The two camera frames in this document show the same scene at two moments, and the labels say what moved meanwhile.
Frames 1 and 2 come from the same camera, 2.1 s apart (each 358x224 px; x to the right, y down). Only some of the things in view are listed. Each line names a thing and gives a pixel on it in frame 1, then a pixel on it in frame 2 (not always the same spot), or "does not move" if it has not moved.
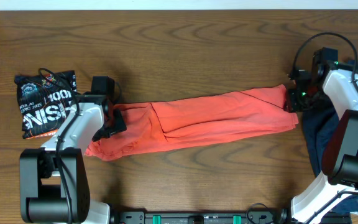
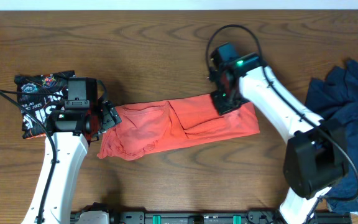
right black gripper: x=293 y=104 → x=222 y=107
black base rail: x=200 y=217 does not move
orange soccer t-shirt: x=151 y=124 does not move
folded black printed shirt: x=44 y=100 does not move
